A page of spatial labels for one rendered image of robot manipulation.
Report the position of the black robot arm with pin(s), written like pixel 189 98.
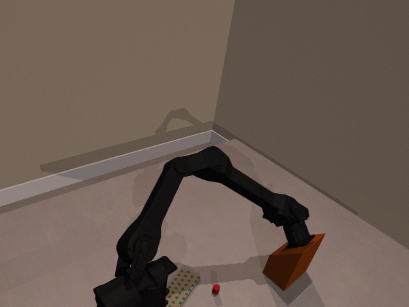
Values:
pixel 146 280

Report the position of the tan strip with teal polka dots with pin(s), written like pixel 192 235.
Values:
pixel 181 287

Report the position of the dark red cylinder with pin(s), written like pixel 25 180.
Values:
pixel 216 288

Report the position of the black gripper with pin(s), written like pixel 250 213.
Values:
pixel 162 303

